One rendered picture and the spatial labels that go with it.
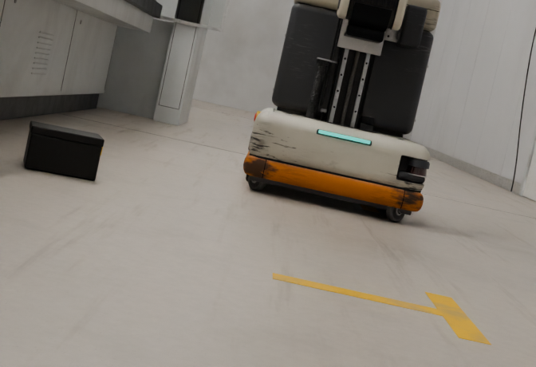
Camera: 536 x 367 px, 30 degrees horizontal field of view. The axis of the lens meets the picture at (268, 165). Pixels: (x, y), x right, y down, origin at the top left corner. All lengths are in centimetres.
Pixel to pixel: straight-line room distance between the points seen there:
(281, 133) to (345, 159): 24
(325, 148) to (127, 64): 315
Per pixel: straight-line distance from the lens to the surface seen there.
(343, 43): 364
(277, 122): 340
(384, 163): 342
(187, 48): 623
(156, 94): 637
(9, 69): 399
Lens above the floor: 36
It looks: 4 degrees down
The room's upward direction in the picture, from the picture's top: 12 degrees clockwise
